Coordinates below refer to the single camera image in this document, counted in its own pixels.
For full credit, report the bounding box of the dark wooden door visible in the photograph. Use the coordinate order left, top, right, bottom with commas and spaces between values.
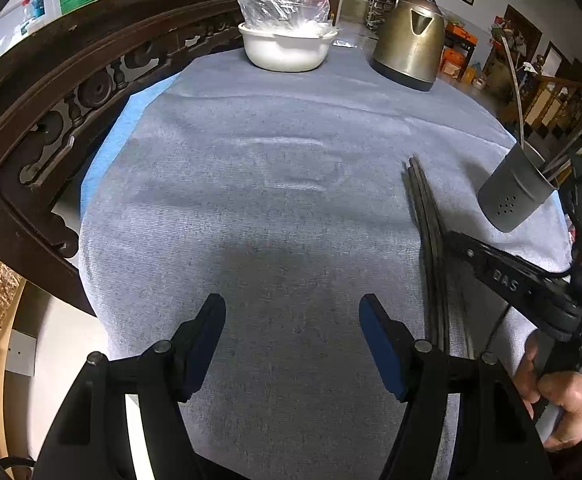
493, 4, 543, 61

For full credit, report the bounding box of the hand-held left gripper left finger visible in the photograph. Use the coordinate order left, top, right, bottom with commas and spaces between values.
33, 293, 227, 480

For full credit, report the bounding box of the dark metal utensil cup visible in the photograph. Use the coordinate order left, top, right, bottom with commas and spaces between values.
478, 141, 562, 234

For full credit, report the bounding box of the orange crate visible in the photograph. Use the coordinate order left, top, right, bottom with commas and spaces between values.
445, 24, 476, 50

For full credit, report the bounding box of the clear plastic bag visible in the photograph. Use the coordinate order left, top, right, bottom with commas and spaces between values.
236, 0, 332, 39

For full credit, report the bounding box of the plastic bottle with blue label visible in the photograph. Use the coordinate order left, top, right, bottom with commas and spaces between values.
21, 0, 46, 24

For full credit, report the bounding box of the person's right hand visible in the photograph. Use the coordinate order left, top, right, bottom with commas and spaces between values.
515, 331, 582, 454

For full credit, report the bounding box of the grey felt table cloth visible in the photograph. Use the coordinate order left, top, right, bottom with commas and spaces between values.
78, 25, 574, 480

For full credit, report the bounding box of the carved dark wooden sideboard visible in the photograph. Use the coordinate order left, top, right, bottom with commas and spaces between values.
0, 0, 266, 318

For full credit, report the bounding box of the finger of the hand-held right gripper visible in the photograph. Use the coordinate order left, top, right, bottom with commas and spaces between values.
445, 231, 582, 342

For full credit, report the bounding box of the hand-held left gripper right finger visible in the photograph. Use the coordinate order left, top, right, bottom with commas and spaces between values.
359, 294, 554, 480

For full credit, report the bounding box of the orange cardboard box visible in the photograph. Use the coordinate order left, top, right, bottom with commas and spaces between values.
440, 52, 468, 80

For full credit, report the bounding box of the bundle of dark chopsticks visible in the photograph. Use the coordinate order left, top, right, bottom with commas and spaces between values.
403, 155, 476, 361

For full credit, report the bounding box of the wooden stair railing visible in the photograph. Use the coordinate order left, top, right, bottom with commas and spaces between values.
496, 70, 582, 147

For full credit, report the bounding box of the brass coloured electric kettle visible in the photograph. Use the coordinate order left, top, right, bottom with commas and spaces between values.
371, 0, 446, 93

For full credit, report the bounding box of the blue round tablecloth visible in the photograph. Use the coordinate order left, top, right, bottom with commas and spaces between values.
80, 70, 182, 211

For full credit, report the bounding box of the white plastic bowl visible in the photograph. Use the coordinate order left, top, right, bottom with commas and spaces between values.
238, 22, 339, 73

